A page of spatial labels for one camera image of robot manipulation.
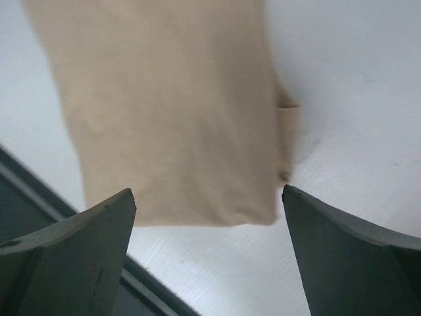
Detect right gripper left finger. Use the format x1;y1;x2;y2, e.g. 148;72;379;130
1;188;136;315

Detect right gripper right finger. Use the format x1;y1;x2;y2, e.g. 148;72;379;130
282;185;420;316

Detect beige t-shirt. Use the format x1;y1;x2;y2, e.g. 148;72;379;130
24;1;299;227

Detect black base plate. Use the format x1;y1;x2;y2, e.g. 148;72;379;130
1;148;198;315

